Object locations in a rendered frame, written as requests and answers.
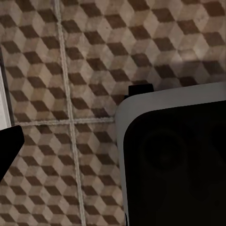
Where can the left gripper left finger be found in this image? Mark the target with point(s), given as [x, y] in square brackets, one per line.
[11, 141]

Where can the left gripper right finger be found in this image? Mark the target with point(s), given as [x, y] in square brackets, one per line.
[218, 139]

